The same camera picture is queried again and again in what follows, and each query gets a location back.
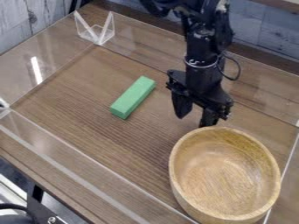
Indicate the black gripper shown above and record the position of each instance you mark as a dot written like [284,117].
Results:
[196,86]

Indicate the green rectangular block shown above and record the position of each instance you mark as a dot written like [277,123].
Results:
[132,97]

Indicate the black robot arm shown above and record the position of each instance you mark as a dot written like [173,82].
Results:
[205,27]

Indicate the wooden bowl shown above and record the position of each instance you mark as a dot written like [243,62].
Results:
[224,176]

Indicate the clear acrylic corner bracket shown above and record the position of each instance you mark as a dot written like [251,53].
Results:
[96,34]

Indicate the black table leg bracket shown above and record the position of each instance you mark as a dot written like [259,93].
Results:
[45,216]

